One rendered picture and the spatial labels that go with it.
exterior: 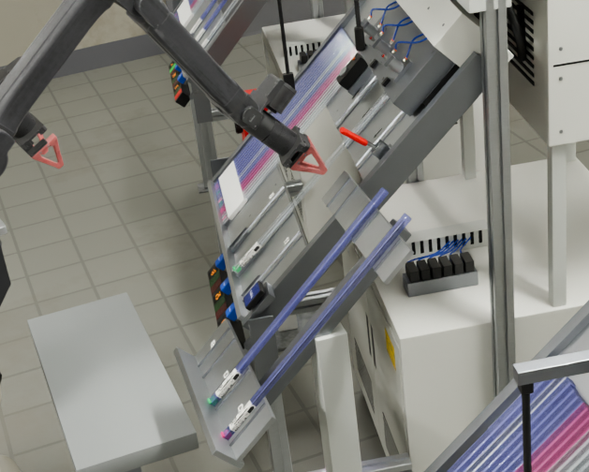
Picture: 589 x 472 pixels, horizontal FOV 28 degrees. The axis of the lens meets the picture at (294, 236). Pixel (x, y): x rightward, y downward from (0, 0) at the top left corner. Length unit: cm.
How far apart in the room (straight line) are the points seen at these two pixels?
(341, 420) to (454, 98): 64
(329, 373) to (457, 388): 48
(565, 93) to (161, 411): 101
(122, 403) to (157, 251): 184
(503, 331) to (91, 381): 87
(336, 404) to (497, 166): 55
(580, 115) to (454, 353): 57
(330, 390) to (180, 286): 186
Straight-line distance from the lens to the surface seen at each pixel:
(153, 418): 239
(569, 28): 228
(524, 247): 277
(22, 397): 363
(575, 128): 236
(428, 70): 226
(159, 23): 210
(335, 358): 216
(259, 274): 247
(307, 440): 322
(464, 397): 260
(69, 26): 204
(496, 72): 223
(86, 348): 264
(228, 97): 230
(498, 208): 233
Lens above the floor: 200
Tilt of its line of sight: 29 degrees down
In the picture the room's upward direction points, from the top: 7 degrees counter-clockwise
